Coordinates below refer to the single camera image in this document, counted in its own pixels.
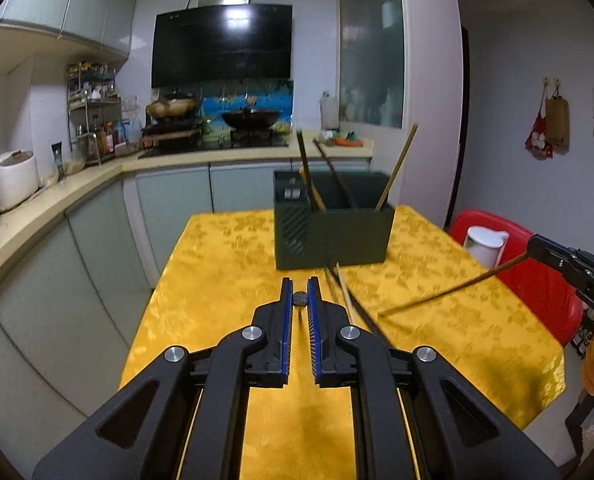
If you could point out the brown wooden chopstick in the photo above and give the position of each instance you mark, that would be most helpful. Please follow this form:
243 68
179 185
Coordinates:
412 305

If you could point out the teal plastic tool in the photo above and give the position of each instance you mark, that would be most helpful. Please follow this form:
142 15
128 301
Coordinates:
349 136

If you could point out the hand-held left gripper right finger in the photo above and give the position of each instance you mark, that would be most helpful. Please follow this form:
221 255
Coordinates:
313 340

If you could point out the black gas cooktop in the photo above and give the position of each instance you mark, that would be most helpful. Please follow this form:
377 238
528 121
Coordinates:
217 144

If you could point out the white plastic jug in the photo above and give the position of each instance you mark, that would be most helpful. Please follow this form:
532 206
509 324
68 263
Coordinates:
329 112

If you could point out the frosted glass panel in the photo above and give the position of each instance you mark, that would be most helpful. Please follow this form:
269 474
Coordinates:
372 50

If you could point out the red label sauce bottle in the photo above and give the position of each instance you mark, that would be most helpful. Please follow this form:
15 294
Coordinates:
109 141

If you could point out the frying pan with lid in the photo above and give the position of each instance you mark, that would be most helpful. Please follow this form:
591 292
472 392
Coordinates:
172 107

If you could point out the glass bowl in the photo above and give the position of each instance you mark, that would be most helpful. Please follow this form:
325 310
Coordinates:
74 166

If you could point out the beige kitchen countertop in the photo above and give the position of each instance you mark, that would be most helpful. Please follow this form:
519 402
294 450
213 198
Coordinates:
52 200

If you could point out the black wok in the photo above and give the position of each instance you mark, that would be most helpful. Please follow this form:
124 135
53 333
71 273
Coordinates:
251 119

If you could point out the white kettle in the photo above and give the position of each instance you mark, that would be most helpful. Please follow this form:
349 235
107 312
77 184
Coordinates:
482 247

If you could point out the black range hood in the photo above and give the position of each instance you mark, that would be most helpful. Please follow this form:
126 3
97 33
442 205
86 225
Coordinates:
222 45

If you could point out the black portable stove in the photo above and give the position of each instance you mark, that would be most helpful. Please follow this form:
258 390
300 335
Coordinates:
172 132

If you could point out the pale green upper cabinets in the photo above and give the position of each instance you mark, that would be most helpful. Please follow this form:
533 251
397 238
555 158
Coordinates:
87 5

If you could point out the white rice cooker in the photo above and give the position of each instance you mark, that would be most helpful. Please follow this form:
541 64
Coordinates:
12 180

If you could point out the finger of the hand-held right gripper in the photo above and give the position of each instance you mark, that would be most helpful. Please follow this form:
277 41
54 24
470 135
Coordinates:
557 246
559 265

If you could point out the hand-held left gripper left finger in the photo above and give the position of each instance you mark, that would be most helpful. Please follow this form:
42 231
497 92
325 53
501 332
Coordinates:
288 340

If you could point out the orange carrot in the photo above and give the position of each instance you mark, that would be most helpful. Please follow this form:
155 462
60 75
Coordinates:
349 143

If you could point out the brown hanging bag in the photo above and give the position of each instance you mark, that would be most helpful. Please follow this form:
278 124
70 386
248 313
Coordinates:
557 122

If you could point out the pepper grinder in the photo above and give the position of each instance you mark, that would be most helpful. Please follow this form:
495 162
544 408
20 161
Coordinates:
58 160

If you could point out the clear plastic bottle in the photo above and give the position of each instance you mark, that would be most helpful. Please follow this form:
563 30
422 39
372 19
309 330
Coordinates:
134 132

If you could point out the red patterned hanging cloth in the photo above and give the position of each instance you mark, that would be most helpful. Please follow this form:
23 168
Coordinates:
538 140

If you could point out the metal spice rack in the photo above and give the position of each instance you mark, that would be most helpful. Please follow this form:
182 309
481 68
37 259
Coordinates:
89 105

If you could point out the dark green utensil holder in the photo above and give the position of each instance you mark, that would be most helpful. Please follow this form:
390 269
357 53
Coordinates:
357 240

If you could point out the dark sauce bottle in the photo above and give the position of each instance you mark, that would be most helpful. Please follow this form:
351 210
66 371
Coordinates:
98 142

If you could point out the yellow floral tablecloth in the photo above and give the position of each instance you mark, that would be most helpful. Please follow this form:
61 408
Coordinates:
227 285

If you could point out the white wall outlet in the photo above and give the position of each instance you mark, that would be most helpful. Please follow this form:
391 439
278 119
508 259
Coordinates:
129 104

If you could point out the red plastic stool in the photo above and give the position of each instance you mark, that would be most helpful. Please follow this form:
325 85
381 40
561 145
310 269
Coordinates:
537 305

